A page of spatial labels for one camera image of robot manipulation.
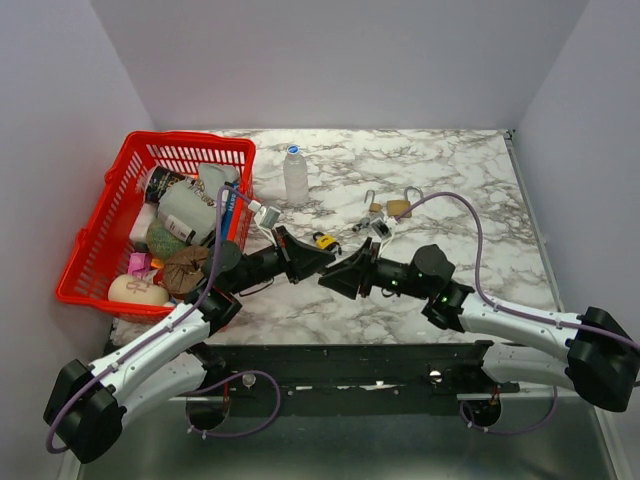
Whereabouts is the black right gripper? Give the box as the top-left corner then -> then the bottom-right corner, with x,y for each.
318,236 -> 430,300

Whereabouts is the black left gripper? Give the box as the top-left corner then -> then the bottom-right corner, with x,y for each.
228,227 -> 336,296

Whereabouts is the small brass padlock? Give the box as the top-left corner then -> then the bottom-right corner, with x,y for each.
364,189 -> 382,215

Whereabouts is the large brass padlock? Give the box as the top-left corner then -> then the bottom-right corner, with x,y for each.
386,186 -> 424,217

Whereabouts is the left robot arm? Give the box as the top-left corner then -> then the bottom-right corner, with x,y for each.
43,226 -> 336,463

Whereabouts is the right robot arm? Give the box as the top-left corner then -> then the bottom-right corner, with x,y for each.
319,240 -> 639,412

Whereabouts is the yellow black padlock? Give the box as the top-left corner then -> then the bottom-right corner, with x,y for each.
312,231 -> 342,255

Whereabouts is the blue tube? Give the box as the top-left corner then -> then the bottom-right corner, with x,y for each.
214,181 -> 239,240

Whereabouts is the clear water bottle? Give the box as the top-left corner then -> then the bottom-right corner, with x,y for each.
283,145 -> 309,205

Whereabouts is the brown round object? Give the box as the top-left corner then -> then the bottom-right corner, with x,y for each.
163,245 -> 209,296

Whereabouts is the white small bottle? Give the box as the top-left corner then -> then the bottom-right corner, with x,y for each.
164,215 -> 195,244

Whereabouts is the grey crumpled bag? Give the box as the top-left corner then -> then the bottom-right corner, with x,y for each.
158,163 -> 240,245

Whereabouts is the green round sponge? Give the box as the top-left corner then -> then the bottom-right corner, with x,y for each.
146,219 -> 186,261

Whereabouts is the pink small box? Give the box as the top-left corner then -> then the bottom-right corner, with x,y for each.
127,252 -> 152,278

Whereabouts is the red plastic basket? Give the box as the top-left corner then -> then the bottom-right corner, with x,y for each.
55,131 -> 256,325

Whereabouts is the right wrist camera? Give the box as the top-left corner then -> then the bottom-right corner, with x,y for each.
369,211 -> 399,255

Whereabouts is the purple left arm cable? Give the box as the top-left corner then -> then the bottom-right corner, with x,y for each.
45,185 -> 261,455

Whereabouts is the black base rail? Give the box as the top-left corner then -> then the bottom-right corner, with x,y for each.
189,341 -> 519,418

